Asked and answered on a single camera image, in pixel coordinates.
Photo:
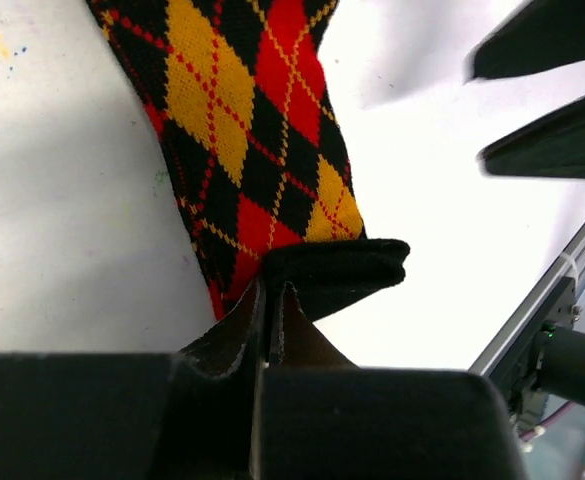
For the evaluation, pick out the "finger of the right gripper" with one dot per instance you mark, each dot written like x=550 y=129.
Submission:
x=553 y=146
x=541 y=36

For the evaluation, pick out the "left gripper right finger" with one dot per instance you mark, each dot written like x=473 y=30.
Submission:
x=321 y=417

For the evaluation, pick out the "black orange argyle sock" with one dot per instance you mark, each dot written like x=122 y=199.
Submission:
x=237 y=97

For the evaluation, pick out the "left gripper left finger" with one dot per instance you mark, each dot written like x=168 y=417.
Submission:
x=177 y=415

